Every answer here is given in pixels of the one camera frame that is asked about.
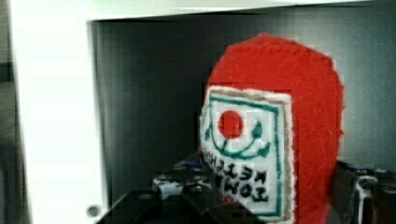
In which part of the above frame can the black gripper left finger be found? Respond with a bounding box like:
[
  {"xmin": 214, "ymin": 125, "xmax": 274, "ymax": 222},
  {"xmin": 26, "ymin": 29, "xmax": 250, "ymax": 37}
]
[{"xmin": 96, "ymin": 161, "xmax": 265, "ymax": 224}]

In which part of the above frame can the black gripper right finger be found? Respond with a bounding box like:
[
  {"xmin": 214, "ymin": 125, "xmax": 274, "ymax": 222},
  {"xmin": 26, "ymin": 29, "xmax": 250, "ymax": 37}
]
[{"xmin": 328, "ymin": 161, "xmax": 396, "ymax": 224}]

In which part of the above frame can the red plush ketchup bottle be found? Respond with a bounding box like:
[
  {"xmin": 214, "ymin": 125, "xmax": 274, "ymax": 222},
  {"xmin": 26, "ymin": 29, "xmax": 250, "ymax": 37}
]
[{"xmin": 200, "ymin": 34, "xmax": 344, "ymax": 224}]

